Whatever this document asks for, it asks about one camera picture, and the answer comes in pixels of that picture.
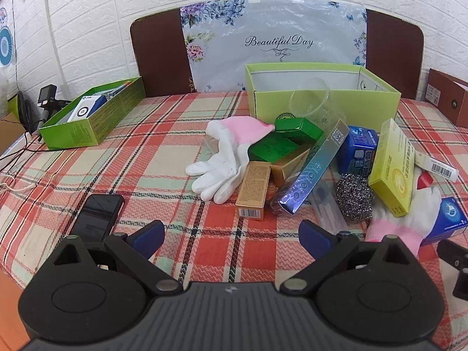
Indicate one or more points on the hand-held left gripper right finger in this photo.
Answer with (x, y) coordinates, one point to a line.
(313, 234)

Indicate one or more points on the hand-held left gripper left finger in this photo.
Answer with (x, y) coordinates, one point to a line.
(150, 236)

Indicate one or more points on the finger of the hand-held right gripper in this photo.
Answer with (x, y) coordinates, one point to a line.
(451, 250)

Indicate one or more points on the clear toothpick packet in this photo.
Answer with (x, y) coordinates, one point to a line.
(327, 208)

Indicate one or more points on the pink white glove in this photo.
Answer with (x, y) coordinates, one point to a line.
(409, 223)
(223, 161)

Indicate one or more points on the steel wool scourer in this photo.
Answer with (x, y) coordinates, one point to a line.
(354, 197)

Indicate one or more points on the red tape roll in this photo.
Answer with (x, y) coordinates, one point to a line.
(424, 181)

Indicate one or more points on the blue cube box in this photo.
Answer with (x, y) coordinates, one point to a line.
(356, 153)

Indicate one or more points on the shiny green box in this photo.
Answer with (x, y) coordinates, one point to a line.
(272, 150)

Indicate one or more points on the large green cardboard box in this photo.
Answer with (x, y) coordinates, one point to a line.
(270, 106)

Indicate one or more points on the blue mask box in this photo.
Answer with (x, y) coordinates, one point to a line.
(449, 215)

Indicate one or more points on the black smartphone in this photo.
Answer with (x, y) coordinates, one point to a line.
(97, 215)

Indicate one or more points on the long holographic blue box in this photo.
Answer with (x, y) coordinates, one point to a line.
(310, 175)

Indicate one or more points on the gold box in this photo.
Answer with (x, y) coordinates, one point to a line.
(289, 166)

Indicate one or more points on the tan printed box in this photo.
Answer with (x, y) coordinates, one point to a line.
(252, 190)

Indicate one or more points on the white barcode tube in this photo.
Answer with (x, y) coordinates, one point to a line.
(438, 168)

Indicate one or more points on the plaid blanket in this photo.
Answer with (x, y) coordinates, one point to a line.
(164, 146)

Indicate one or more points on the yellow box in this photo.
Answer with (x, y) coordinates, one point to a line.
(391, 168)

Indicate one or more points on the dark green box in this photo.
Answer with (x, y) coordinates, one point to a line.
(298, 128)

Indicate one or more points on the green box lid tray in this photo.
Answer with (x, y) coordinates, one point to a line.
(84, 131)

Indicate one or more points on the clear plastic cup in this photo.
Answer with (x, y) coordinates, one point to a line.
(318, 106)

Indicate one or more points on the white box with blue circle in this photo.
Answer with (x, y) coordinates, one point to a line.
(86, 109)

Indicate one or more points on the blue white packet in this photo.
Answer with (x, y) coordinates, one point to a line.
(115, 91)

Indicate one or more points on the brown cardboard box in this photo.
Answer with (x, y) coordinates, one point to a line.
(446, 98)

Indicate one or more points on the plain cardboard box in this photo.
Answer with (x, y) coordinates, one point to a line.
(11, 131)

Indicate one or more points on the brown wooden headboard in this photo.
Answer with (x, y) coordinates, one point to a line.
(157, 51)

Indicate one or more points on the floral plastic package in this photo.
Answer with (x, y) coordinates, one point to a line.
(274, 25)

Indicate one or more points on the black camera device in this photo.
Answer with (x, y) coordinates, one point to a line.
(47, 95)

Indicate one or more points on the blue round wall sticker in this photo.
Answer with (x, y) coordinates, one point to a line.
(5, 45)

